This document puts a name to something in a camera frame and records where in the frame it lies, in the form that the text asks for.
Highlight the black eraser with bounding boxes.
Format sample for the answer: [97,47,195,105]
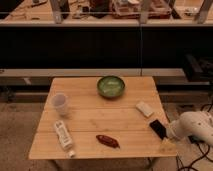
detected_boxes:
[149,120,167,139]

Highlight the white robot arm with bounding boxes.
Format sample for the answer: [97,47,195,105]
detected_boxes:
[164,111,213,147]

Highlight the white sponge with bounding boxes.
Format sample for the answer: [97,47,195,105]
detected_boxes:
[136,101,154,117]

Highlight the green bowl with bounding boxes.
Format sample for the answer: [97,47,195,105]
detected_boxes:
[97,76,125,98]

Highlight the wooden folding table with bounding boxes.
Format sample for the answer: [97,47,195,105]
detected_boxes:
[28,76,179,160]

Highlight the white tube bottle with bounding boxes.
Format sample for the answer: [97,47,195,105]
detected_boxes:
[54,120,75,158]

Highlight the clear plastic cup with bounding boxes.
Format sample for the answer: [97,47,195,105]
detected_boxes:
[51,93,68,116]

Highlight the background shelf rack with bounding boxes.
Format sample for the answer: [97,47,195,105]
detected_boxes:
[0,0,213,27]

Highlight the black cable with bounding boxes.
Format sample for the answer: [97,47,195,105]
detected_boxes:
[175,136,213,171]

